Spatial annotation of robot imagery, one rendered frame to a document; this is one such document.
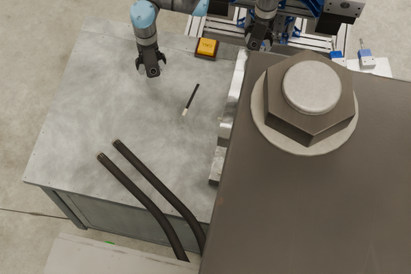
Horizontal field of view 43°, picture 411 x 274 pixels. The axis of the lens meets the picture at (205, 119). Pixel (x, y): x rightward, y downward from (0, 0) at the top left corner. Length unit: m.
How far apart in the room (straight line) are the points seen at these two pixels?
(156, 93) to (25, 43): 1.36
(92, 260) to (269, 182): 0.60
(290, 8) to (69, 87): 0.95
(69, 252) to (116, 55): 1.09
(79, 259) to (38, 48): 2.15
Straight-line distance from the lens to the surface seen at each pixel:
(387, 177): 0.56
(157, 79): 1.92
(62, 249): 1.08
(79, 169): 1.85
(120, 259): 1.06
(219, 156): 1.76
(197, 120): 1.87
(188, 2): 1.66
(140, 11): 1.63
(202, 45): 1.98
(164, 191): 1.68
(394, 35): 3.22
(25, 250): 2.68
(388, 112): 0.59
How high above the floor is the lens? 2.50
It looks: 65 degrees down
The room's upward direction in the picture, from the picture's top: 1 degrees clockwise
